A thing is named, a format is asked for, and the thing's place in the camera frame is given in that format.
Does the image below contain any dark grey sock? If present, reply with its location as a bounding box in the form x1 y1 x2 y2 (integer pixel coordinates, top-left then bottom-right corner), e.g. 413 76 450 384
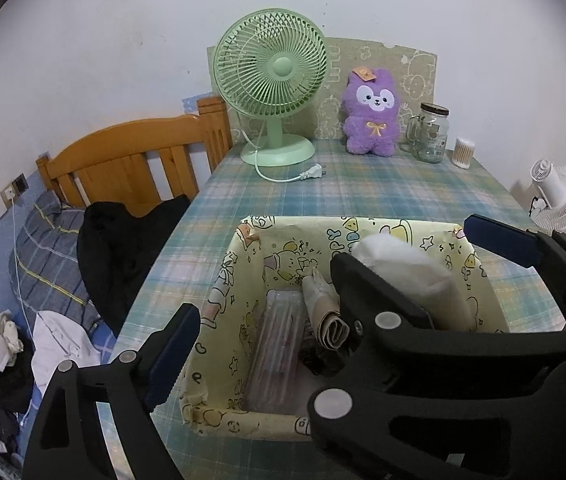
298 344 345 378

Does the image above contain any clear plastic package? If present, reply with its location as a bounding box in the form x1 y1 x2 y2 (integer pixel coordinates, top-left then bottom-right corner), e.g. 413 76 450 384
243 289 308 415

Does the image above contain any yellow cartoon fabric storage box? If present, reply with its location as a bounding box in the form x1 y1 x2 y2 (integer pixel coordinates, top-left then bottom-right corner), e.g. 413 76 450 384
179 216 508 441

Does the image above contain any white shirt on bed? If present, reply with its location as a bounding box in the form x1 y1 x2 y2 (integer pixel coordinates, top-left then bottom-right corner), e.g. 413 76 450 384
32 311 101 396

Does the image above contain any cotton swab container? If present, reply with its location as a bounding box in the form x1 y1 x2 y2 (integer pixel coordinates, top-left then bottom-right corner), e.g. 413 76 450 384
451 138 475 169

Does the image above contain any black garment on bed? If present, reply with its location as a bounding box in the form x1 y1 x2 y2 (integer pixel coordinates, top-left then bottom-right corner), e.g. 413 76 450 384
77 194 190 335

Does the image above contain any glass mason jar mug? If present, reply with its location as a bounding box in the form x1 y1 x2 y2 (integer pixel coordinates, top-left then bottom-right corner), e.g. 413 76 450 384
405 103 450 164

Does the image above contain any blue plaid pillow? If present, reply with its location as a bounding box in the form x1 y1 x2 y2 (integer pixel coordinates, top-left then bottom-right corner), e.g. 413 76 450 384
9 191 101 334

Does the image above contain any plaid blue green tablecloth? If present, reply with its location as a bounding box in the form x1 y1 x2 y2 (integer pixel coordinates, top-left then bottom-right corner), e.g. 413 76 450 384
94 138 566 480

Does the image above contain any purple plush bunny toy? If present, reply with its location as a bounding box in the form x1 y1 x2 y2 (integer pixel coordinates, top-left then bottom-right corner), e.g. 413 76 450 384
341 66 401 157

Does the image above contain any green desk fan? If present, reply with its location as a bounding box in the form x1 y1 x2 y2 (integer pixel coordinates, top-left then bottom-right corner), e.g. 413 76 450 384
211 8 327 183

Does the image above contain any white wall fan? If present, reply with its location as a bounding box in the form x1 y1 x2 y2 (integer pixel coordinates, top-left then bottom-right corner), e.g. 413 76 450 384
529 159 566 234

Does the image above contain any wall power outlet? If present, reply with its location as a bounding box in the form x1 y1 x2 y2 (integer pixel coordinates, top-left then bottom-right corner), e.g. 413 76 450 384
0 174 29 208

